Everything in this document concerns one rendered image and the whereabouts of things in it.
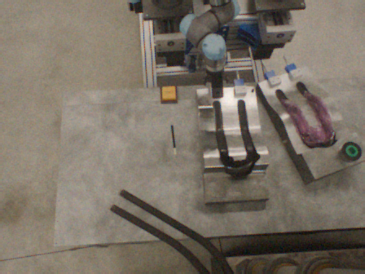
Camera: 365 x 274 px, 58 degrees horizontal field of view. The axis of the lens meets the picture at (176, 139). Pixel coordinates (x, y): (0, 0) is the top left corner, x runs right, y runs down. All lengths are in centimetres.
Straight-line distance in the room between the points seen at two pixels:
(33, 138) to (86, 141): 105
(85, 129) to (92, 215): 39
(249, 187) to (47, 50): 202
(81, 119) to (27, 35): 154
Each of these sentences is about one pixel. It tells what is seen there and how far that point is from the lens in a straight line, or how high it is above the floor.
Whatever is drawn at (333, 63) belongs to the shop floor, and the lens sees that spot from 290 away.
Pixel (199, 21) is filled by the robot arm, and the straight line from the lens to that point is 120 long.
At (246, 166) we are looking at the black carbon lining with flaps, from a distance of 141.
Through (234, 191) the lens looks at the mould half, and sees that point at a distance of 139.
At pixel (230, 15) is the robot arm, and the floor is 126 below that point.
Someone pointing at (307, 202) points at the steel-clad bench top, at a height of 80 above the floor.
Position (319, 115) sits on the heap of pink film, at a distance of 155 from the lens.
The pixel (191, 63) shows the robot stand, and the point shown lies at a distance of 230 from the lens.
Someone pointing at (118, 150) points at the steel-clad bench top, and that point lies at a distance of 150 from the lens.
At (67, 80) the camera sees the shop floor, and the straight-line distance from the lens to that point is 267.
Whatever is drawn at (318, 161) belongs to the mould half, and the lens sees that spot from 146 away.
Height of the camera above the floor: 220
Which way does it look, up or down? 70 degrees down
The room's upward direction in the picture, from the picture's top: straight up
